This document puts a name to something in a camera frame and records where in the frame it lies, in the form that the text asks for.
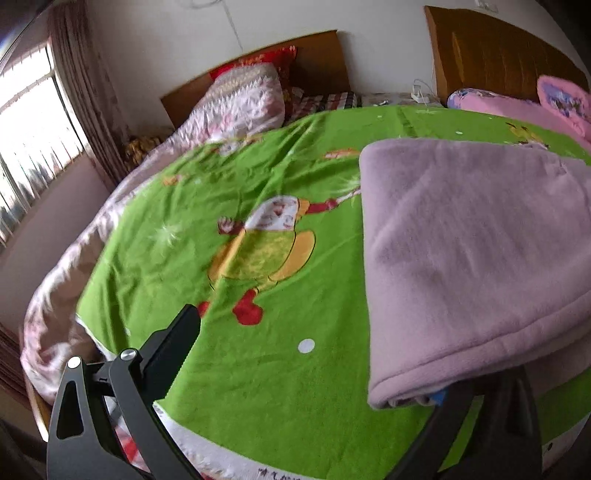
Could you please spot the white power strip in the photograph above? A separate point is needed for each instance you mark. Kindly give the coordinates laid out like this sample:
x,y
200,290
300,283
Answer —
x,y
422,97

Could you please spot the yellow black plush blanket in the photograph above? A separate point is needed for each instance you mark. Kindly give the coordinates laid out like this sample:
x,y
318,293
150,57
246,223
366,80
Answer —
x,y
138,147

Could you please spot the barred window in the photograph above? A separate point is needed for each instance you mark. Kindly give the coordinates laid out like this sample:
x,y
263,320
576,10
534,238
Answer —
x,y
41,138

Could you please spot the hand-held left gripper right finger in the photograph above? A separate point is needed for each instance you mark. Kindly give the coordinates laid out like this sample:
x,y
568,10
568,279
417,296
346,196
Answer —
x,y
450,417

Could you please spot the patterned curtain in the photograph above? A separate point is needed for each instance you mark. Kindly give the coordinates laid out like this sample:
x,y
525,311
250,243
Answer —
x,y
92,92

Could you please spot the pink white patterned quilt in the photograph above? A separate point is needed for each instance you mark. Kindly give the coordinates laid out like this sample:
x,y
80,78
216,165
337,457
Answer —
x,y
249,97

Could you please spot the ribbed wooden headboard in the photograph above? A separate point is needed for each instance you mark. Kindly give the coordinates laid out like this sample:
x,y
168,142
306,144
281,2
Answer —
x,y
485,50

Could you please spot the green printed blanket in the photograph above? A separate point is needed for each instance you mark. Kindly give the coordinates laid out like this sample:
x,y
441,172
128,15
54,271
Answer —
x,y
277,369

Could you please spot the red pillow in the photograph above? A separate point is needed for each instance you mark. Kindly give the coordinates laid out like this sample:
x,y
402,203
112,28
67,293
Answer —
x,y
282,57

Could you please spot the purple printed pillow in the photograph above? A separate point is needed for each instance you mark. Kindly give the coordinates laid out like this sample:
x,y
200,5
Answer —
x,y
466,97

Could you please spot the purple pants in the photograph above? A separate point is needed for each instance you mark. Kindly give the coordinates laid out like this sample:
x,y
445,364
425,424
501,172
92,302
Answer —
x,y
461,258

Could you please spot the nightstand with printed cloth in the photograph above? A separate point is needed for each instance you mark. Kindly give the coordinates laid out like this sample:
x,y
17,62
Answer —
x,y
388,98

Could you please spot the white wall socket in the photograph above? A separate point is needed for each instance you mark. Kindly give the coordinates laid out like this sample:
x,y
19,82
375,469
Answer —
x,y
487,4

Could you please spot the folded pink quilt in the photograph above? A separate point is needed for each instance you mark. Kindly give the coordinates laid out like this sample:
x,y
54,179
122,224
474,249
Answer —
x,y
563,97

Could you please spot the plain wooden headboard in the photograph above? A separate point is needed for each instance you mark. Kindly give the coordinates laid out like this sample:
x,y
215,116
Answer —
x,y
323,60

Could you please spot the pink bed sheet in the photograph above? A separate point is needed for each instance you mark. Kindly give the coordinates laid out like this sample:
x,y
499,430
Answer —
x,y
517,110

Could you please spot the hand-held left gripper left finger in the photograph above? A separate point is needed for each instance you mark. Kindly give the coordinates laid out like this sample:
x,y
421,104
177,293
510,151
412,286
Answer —
x,y
178,333

